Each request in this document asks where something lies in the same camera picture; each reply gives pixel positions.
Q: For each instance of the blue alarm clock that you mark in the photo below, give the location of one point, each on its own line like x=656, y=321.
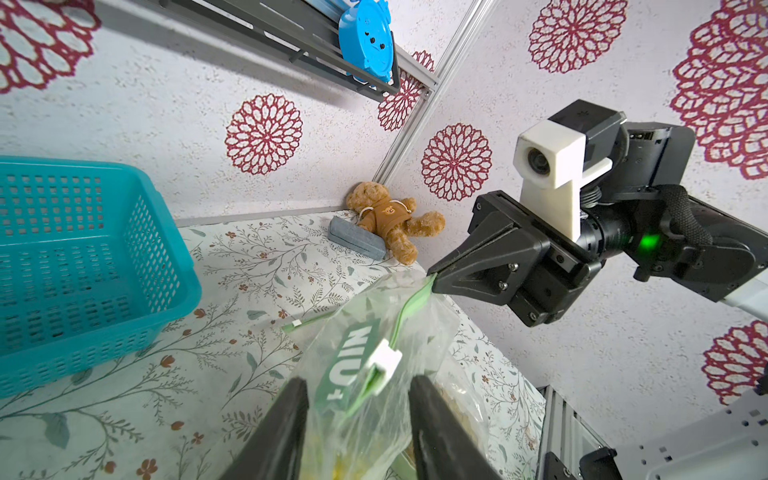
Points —
x=366, y=40

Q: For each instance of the teal plastic basket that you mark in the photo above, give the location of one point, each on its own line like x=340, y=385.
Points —
x=93, y=267

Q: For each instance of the brown teddy bear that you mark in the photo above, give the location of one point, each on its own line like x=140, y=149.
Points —
x=393, y=219

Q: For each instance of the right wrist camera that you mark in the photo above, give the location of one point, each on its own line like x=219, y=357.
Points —
x=550, y=159

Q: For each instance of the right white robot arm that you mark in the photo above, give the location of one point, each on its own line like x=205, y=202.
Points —
x=596, y=185

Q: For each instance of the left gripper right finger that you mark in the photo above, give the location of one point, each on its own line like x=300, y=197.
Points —
x=442, y=448

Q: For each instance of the yellow pineapple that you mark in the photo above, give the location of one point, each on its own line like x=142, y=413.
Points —
x=356, y=465

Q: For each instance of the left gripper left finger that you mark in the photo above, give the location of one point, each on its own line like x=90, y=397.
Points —
x=275, y=448

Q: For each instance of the grey sponge block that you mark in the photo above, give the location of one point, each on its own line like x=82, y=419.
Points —
x=353, y=237

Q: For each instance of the metal base rail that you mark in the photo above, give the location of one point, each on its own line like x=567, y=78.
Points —
x=730, y=444

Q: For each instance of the zip-top bag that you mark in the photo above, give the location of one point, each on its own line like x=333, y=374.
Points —
x=358, y=362

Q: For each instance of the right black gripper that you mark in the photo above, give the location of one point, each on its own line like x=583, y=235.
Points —
x=512, y=258

